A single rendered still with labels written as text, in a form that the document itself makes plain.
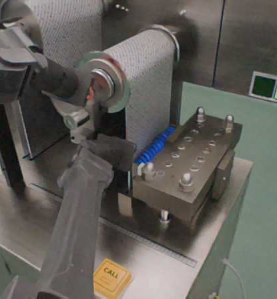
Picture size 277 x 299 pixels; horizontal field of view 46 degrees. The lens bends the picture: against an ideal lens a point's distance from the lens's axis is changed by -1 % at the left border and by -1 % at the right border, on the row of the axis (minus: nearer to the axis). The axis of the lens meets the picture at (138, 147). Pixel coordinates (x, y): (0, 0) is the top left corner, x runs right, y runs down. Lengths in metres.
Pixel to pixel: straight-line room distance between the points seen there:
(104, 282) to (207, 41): 0.68
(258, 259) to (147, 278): 1.30
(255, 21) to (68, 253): 0.74
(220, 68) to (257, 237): 1.35
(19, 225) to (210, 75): 0.68
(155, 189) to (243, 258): 1.28
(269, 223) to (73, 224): 1.90
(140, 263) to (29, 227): 0.31
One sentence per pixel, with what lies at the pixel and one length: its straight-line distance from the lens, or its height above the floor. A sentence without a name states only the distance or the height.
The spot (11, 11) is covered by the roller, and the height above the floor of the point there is 1.37.
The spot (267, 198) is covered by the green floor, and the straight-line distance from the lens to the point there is 2.40.
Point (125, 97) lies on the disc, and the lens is 0.74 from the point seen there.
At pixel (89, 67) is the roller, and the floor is 1.28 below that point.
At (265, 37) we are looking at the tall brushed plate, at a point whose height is 1.31.
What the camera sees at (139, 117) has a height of 1.15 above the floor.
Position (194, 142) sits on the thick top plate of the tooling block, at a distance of 0.95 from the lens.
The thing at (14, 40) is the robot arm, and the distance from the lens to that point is 0.63.
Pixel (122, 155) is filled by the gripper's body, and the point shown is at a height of 1.11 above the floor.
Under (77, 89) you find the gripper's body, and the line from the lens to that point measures 0.66.
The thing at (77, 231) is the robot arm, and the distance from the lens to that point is 0.41.
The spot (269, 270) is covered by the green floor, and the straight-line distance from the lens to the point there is 2.01.
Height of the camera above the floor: 1.57
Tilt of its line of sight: 36 degrees down
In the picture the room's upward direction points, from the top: straight up
